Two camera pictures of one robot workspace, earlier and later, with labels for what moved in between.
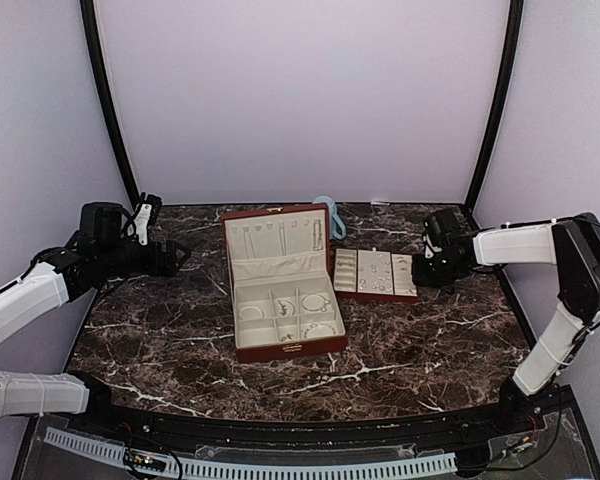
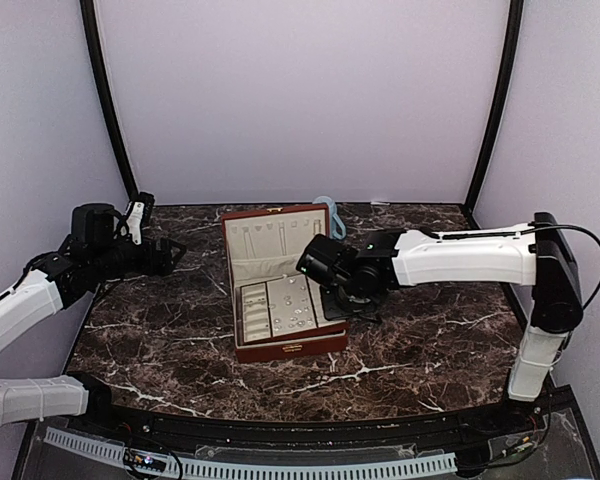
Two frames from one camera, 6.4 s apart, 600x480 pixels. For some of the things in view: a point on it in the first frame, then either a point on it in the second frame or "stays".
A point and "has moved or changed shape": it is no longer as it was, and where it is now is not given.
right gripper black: x=420 y=278 -> x=332 y=311
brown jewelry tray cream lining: x=375 y=274 has moved or changed shape
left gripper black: x=168 y=267 stays
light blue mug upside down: x=333 y=218 stays
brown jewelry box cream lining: x=285 y=298 stays
